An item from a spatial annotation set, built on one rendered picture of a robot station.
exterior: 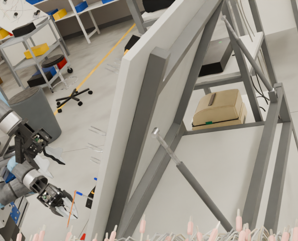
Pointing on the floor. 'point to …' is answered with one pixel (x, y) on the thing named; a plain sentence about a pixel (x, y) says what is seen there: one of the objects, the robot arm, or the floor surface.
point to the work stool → (63, 81)
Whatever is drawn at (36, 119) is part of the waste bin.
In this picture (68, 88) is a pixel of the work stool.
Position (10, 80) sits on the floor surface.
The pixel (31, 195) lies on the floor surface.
